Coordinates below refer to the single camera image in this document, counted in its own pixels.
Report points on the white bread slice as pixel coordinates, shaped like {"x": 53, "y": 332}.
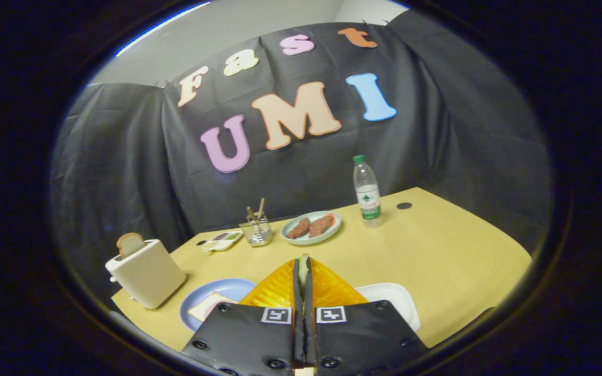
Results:
{"x": 207, "y": 308}

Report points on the pale green round plate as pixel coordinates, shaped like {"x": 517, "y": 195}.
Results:
{"x": 311, "y": 241}

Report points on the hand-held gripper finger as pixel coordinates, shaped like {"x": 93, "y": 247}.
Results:
{"x": 308, "y": 297}
{"x": 297, "y": 292}

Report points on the clear glass holder cup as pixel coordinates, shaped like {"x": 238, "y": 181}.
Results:
{"x": 256, "y": 234}

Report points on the green lettuce leaf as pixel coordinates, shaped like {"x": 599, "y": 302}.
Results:
{"x": 304, "y": 263}

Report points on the blue round plate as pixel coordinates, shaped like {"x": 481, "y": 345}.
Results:
{"x": 228, "y": 287}

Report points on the brown wooden stick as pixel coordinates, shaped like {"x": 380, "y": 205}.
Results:
{"x": 251, "y": 213}

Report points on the white rectangular plate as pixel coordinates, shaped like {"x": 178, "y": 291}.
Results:
{"x": 390, "y": 297}

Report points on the white divided sauce dish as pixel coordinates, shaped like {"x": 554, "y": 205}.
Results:
{"x": 225, "y": 241}

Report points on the white toaster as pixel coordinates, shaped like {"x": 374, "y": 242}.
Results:
{"x": 149, "y": 277}

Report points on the green cap water bottle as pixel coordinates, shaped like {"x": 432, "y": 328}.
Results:
{"x": 368, "y": 198}

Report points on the pale wooden stick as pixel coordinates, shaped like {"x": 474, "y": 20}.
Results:
{"x": 261, "y": 207}

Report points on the red meat slice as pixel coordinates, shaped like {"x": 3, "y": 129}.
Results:
{"x": 321, "y": 225}
{"x": 298, "y": 228}

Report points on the brown crust bread slice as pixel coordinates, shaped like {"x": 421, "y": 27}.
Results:
{"x": 129, "y": 244}

